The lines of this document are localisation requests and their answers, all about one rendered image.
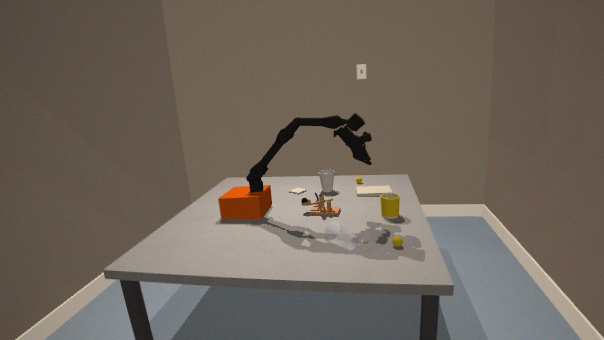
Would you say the wooden catapult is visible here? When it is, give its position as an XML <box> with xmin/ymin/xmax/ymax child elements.
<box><xmin>301</xmin><ymin>191</ymin><xmax>340</xmax><ymax>216</ymax></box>

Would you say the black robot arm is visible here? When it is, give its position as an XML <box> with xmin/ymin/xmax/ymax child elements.
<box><xmin>246</xmin><ymin>113</ymin><xmax>372</xmax><ymax>193</ymax></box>

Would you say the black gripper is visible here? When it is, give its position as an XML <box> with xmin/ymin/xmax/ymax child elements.
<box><xmin>345</xmin><ymin>134</ymin><xmax>372</xmax><ymax>165</ymax></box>

